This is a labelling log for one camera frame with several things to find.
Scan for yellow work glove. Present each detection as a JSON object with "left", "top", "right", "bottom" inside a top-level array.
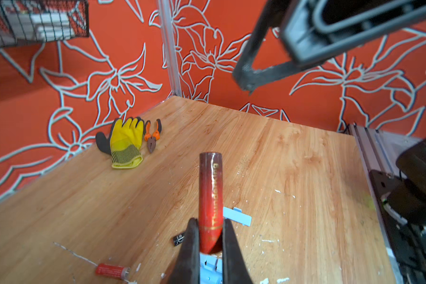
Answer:
[{"left": 95, "top": 117, "right": 144, "bottom": 169}]

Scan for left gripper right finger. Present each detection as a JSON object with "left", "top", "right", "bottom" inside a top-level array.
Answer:
[{"left": 222, "top": 219, "right": 253, "bottom": 284}]

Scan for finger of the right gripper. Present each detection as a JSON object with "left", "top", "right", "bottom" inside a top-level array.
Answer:
[
  {"left": 279, "top": 0, "right": 426, "bottom": 67},
  {"left": 232, "top": 0, "right": 327, "bottom": 93}
]

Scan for light blue square alarm clock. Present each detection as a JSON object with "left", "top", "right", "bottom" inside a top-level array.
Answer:
[{"left": 200, "top": 253, "right": 223, "bottom": 284}]

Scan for light blue battery cover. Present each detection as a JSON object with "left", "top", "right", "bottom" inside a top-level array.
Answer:
[{"left": 223, "top": 207, "right": 252, "bottom": 227}]

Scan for black gold AA battery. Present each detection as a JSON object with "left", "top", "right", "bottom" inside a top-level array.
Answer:
[{"left": 172, "top": 231, "right": 186, "bottom": 246}]

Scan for orange handled pliers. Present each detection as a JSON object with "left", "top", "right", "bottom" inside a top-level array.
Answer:
[{"left": 144, "top": 118, "right": 162, "bottom": 153}]

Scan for dark red AA battery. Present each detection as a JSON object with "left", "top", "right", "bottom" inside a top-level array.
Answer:
[{"left": 198, "top": 152, "right": 224, "bottom": 254}]

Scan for black wire wall basket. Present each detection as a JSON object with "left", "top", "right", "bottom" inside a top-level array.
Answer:
[{"left": 0, "top": 0, "right": 89, "bottom": 48}]

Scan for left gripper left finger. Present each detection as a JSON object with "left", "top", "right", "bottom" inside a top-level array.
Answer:
[{"left": 167, "top": 218, "right": 200, "bottom": 284}]

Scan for red AAA battery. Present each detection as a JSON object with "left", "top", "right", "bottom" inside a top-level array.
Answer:
[{"left": 95, "top": 263, "right": 130, "bottom": 280}]

